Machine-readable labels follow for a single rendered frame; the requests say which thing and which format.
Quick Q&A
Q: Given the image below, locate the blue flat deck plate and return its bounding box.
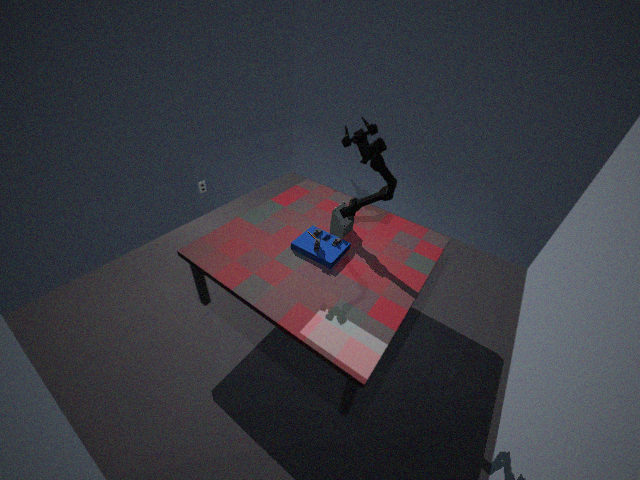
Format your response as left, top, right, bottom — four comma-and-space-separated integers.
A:
291, 226, 351, 269

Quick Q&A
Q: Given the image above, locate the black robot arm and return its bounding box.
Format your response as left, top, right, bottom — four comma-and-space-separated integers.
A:
340, 128, 397, 218

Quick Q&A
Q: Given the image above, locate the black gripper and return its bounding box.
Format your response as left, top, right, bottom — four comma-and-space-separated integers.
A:
341, 117, 378, 151

